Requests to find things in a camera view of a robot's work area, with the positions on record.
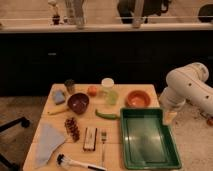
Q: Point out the orange bowl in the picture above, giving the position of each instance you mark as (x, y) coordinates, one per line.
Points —
(137, 99)

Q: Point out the white dish brush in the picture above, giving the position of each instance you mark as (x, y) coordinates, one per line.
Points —
(63, 160)

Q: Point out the dark purple bowl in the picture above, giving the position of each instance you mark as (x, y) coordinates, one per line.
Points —
(78, 103)

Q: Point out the orange tomato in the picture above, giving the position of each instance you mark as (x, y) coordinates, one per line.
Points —
(92, 91)

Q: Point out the silver fork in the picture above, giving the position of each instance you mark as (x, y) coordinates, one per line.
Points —
(103, 139)

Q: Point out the brown white eraser block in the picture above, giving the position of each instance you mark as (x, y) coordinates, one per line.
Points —
(90, 139)

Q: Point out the green chili pepper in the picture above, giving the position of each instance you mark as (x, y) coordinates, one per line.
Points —
(106, 116)

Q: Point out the green plastic tray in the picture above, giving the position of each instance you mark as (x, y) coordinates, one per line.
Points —
(148, 144)

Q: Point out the brown pine cone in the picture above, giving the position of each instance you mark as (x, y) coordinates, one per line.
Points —
(72, 128)

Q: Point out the yellow banana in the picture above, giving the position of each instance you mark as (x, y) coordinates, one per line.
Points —
(57, 110)

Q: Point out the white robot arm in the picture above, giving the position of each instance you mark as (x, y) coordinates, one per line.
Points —
(188, 83)

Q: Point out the light blue cloth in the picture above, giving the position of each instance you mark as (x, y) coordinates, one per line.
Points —
(49, 140)

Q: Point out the dark small cup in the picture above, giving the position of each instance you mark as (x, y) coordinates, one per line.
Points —
(70, 86)

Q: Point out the blue sponge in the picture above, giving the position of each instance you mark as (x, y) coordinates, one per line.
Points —
(58, 97)

